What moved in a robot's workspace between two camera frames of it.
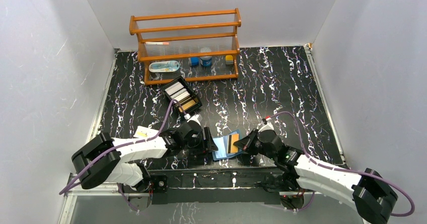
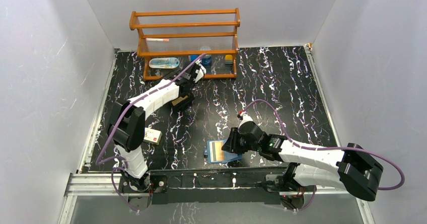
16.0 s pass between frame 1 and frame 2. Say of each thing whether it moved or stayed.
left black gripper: moved
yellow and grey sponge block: stayed
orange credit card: moved
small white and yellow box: stayed
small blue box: stayed
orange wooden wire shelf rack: stayed
